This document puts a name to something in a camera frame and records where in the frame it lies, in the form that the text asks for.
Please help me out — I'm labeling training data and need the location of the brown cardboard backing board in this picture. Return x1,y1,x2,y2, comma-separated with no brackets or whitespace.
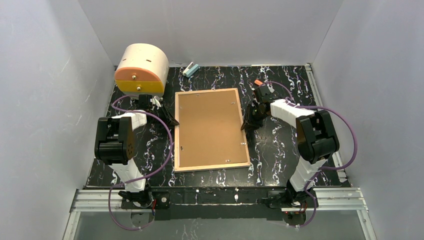
178,90,249,169

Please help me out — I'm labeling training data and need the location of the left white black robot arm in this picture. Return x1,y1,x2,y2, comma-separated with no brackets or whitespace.
94,94,179,208

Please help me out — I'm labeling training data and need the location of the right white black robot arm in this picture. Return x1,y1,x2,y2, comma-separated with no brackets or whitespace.
241,83,340,209

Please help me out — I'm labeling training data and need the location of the grey orange marker pen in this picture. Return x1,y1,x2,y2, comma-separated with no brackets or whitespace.
254,79,263,86

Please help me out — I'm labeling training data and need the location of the round cream drawer box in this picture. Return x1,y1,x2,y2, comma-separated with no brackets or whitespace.
114,43,169,97

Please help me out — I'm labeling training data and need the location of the small light blue clip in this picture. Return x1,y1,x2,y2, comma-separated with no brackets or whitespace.
182,61,200,78

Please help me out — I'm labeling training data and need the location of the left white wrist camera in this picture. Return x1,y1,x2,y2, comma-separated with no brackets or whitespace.
152,96,162,108

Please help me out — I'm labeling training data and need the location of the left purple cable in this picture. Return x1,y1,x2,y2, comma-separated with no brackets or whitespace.
108,95,174,231

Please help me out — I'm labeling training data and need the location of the purple cable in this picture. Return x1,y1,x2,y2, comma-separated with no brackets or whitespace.
108,95,174,231
261,81,359,229

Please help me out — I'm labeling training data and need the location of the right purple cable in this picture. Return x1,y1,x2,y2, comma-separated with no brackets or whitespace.
261,81,359,229

